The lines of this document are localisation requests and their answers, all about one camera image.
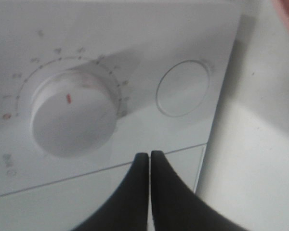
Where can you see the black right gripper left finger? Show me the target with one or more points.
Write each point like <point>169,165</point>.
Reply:
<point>127,208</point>

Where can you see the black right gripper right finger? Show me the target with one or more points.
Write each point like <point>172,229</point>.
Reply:
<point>175,207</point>

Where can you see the white microwave door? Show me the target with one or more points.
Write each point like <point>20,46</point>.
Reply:
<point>50,193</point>

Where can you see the white microwave oven body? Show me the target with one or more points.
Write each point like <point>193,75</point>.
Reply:
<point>129,45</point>

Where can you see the round white door button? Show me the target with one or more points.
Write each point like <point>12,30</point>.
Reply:
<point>182,88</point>

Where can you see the white timer knob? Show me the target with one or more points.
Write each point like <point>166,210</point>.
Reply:
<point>73,113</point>

